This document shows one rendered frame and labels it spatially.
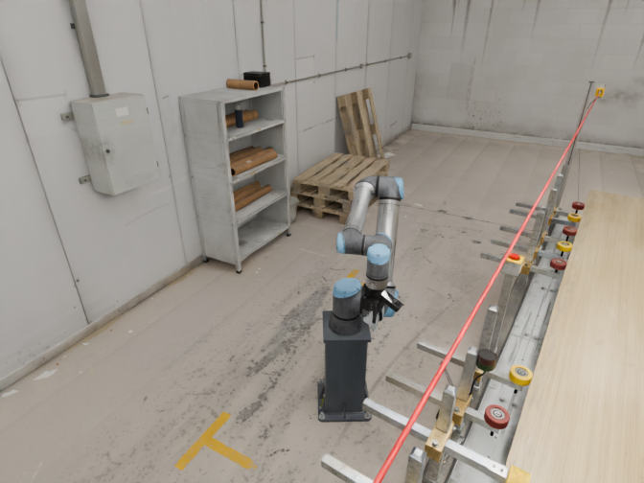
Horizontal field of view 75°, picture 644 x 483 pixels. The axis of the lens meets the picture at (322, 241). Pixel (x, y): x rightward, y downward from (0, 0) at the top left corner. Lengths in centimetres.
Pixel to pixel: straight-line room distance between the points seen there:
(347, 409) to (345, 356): 42
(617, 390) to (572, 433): 32
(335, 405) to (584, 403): 136
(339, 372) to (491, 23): 756
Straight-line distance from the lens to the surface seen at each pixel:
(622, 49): 894
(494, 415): 167
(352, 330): 231
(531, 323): 263
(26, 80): 310
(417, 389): 174
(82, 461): 286
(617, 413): 188
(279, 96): 421
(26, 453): 305
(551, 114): 904
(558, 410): 178
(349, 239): 177
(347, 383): 254
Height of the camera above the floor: 211
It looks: 28 degrees down
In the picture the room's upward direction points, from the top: straight up
